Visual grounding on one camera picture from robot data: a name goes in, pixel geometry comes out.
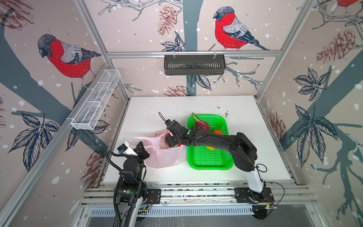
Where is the pink plastic bag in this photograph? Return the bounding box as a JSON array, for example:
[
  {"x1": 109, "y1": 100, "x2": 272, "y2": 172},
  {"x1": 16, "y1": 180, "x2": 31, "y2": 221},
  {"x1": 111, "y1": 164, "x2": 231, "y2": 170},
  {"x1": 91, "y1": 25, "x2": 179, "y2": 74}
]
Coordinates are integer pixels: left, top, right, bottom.
[{"x1": 130, "y1": 129, "x2": 187, "y2": 168}]

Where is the red green dragon fruit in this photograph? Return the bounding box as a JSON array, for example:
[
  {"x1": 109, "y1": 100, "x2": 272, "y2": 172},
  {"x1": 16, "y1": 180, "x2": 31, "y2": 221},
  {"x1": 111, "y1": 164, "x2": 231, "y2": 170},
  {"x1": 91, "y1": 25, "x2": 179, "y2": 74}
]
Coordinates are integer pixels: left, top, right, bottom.
[{"x1": 191, "y1": 113, "x2": 210, "y2": 132}]

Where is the green plastic basket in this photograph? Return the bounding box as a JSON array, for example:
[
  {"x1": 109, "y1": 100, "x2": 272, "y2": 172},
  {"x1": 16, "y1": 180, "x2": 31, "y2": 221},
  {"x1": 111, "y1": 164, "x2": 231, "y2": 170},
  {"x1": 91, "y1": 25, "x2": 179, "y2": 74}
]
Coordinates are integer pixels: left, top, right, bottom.
[{"x1": 187, "y1": 115, "x2": 233, "y2": 170}]

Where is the orange round fruit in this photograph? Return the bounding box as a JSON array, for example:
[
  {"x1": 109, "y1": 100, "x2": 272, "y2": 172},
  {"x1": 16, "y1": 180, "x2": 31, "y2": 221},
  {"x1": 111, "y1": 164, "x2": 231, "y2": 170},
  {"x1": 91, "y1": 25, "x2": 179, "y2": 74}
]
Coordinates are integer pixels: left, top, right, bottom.
[{"x1": 213, "y1": 130, "x2": 223, "y2": 135}]

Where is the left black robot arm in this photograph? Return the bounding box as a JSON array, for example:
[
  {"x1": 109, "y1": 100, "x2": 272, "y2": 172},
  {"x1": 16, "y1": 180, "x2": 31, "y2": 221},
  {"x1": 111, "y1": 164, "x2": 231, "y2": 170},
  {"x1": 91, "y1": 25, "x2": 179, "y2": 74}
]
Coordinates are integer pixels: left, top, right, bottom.
[{"x1": 112, "y1": 141, "x2": 149, "y2": 227}]

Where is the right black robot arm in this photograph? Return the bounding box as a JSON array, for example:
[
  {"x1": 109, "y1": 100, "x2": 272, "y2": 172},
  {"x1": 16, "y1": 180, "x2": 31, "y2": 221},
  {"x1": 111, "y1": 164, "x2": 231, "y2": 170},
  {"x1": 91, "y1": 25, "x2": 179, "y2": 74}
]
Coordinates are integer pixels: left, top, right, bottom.
[{"x1": 165, "y1": 120, "x2": 275, "y2": 204}]

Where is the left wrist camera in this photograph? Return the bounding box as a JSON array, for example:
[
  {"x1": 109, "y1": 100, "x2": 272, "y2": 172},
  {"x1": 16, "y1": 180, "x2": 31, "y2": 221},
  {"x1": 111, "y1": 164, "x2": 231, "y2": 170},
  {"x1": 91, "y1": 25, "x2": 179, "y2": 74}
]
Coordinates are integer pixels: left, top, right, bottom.
[{"x1": 117, "y1": 142, "x2": 138, "y2": 157}]

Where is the left black corrugated cable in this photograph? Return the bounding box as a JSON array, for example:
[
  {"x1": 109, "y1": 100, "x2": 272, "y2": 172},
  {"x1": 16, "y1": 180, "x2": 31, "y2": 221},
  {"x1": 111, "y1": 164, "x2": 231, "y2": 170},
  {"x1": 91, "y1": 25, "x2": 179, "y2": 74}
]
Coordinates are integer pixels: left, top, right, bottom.
[{"x1": 105, "y1": 150, "x2": 134, "y2": 227}]

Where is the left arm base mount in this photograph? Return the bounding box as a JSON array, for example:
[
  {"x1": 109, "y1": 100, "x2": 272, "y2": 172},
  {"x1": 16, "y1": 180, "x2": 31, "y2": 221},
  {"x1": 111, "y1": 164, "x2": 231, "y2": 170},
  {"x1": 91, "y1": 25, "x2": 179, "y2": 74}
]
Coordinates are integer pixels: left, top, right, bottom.
[{"x1": 142, "y1": 188, "x2": 161, "y2": 205}]

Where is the white wire mesh shelf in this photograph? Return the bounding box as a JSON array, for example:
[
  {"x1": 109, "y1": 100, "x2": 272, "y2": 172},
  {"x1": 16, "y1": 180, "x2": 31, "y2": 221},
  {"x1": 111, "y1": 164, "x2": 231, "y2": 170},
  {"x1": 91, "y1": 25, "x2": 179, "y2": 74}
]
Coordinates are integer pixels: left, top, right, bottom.
[{"x1": 71, "y1": 69, "x2": 121, "y2": 130}]

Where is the black hanging wall basket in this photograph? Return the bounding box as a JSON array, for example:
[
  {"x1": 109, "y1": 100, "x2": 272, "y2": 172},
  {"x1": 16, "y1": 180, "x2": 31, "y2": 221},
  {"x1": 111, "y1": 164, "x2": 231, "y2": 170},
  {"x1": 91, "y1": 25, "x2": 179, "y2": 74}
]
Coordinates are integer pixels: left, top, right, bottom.
[{"x1": 164, "y1": 54, "x2": 226, "y2": 76}]

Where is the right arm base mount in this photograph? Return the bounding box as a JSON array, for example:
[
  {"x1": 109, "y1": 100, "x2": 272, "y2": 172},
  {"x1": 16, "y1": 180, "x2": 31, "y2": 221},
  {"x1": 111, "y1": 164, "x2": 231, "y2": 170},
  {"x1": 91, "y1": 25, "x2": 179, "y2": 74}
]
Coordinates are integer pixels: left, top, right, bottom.
[{"x1": 234, "y1": 187, "x2": 275, "y2": 204}]

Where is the aluminium rail base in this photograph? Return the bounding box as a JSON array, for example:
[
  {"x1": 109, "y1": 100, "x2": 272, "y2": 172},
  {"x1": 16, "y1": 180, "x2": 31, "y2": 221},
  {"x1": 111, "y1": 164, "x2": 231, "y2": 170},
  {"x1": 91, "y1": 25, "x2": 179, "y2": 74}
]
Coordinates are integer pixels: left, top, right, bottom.
[{"x1": 80, "y1": 181, "x2": 315, "y2": 218}]

